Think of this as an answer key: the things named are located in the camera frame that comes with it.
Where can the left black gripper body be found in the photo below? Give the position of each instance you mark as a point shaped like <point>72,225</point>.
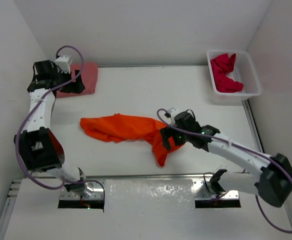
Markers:
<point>67,81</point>

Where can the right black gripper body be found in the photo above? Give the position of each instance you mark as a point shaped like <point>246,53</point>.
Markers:
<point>171,135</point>

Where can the salmon pink t shirt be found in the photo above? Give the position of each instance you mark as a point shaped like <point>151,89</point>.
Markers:
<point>89,78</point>

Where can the orange t shirt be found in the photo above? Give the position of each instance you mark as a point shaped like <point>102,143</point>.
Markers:
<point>119,127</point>

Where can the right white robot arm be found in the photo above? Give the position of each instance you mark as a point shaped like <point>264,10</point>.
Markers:
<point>269,177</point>

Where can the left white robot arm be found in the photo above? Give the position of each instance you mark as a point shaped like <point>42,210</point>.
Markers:
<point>37,149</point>

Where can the white foam front board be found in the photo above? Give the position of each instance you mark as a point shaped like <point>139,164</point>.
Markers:
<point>136,210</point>

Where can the magenta crumpled t shirt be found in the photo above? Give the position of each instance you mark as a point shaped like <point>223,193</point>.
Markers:
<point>221,66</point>

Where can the white plastic basket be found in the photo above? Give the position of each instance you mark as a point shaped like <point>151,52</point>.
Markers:
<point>244,72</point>

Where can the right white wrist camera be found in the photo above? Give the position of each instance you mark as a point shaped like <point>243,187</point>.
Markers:
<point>171,114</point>

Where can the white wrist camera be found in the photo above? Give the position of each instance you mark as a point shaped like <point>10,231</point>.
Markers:
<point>171,114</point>
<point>64,63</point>

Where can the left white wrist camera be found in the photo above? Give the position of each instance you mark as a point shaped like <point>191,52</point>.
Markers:
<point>64,63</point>

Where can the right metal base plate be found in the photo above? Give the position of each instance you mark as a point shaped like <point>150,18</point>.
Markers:
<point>203,191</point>

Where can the metal base plate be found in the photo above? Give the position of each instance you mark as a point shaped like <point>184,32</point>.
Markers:
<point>91,190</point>
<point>203,191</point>

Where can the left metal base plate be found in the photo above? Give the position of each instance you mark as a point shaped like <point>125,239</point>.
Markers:
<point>91,190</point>

